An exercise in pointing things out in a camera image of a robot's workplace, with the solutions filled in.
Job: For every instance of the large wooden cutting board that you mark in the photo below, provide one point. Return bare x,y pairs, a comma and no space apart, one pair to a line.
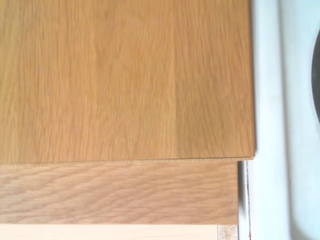
112,82

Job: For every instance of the white electric stove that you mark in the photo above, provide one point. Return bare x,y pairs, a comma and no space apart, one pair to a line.
282,105

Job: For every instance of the small black coil burner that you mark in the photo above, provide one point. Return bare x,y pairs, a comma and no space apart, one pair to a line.
316,77

